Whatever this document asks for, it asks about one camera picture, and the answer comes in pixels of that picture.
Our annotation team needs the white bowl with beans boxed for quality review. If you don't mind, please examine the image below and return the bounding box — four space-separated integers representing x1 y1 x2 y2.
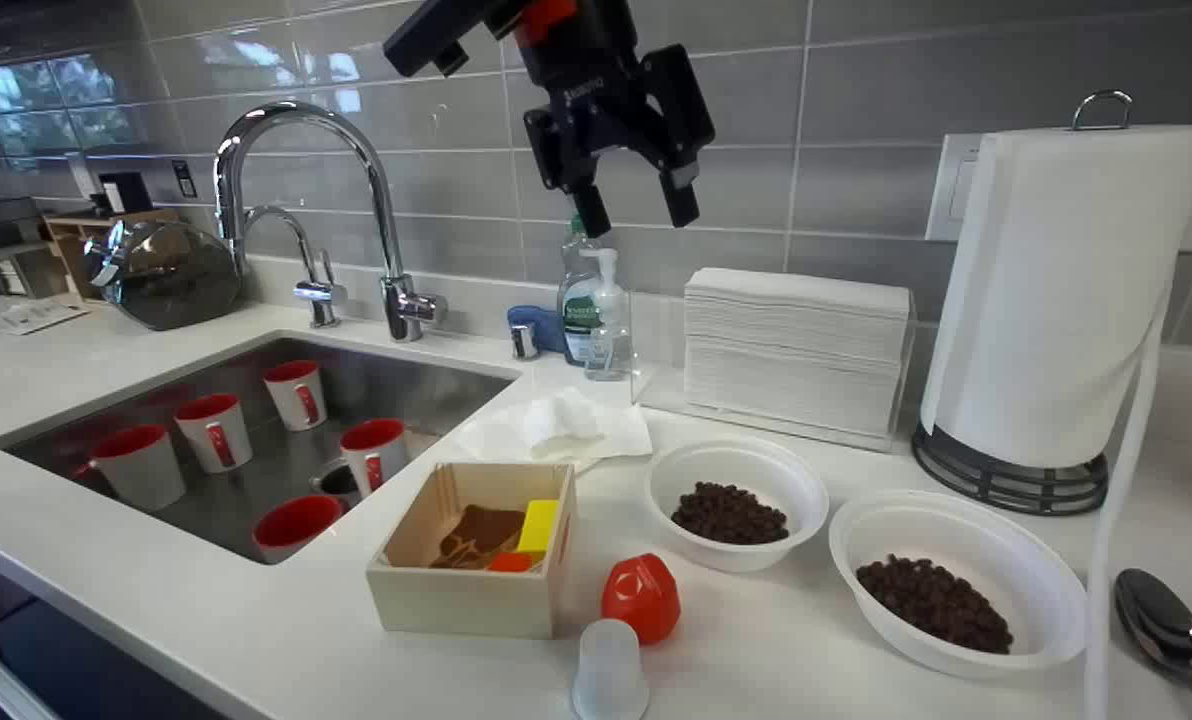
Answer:
646 439 828 573
828 492 1087 680

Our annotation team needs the paper towel roll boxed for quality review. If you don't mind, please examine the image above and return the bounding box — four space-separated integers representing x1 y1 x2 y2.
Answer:
922 122 1192 467

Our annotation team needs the red orange ball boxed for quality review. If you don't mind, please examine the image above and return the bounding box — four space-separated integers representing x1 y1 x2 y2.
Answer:
602 551 680 644

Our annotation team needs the white napkin stack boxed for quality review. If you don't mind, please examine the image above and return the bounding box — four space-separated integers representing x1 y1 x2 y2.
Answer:
684 266 911 442

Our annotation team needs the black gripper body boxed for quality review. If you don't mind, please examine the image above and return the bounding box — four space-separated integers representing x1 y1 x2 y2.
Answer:
522 0 716 192

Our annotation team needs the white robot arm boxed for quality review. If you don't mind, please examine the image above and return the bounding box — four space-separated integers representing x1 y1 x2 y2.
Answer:
386 0 716 234

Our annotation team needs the yellow block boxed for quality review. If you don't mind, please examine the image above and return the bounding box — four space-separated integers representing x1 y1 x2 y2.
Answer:
515 499 559 555

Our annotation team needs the black paper towel holder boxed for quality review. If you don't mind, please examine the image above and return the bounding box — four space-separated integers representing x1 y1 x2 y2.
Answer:
911 431 1110 514

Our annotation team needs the red white mug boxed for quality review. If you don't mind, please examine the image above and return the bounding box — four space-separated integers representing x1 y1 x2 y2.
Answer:
171 393 251 471
251 495 346 563
92 422 184 509
264 358 328 431
339 414 409 495

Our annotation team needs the white folded cloth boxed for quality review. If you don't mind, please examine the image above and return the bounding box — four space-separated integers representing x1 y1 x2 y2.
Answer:
448 387 662 471

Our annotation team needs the small chrome side tap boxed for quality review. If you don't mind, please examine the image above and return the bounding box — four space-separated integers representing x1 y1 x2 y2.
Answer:
246 203 350 328

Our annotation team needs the small white cup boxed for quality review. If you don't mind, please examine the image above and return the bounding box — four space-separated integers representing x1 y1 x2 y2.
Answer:
574 620 647 720

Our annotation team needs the green dish soap bottle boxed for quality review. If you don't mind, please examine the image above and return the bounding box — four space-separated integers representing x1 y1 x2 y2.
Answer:
555 221 608 377

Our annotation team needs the stainless steel sink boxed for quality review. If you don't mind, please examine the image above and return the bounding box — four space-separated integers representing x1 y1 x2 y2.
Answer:
0 336 509 560

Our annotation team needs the small red item in box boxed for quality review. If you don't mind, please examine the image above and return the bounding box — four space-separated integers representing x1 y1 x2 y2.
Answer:
489 551 535 573

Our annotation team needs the chrome kitchen tap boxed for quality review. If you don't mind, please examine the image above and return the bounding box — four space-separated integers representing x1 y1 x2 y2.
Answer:
211 101 444 338

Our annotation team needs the black spoon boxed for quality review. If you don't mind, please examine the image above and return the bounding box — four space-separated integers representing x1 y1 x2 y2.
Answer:
1111 566 1192 693

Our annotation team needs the clear sanitizer bottle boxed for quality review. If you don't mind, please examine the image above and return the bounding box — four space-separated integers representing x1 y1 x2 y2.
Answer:
584 248 631 380

